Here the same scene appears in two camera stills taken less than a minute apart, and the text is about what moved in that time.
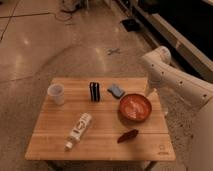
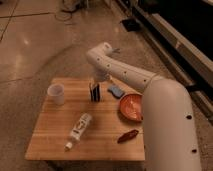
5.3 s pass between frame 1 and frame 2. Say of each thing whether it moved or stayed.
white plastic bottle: stayed
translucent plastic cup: stayed
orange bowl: stayed
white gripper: moved
